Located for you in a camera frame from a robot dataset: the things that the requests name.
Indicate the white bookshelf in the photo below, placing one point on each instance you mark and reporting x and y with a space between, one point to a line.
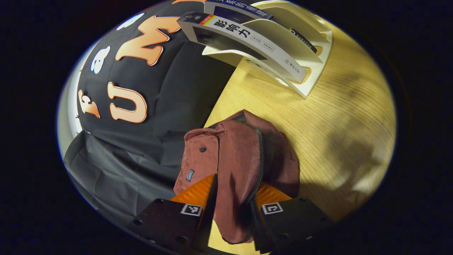
279 33

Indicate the white portrait cover book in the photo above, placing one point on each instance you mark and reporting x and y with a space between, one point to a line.
247 35

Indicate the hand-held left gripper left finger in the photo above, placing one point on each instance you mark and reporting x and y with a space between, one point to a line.
209 219

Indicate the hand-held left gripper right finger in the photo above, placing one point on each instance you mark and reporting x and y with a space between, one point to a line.
258 230

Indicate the blue cover book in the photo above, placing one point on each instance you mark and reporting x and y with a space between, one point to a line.
233 14

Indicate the black backdrop cloth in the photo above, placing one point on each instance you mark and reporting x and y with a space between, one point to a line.
184 88

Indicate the maroon schoolbag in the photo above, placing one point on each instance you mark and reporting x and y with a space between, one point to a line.
237 156

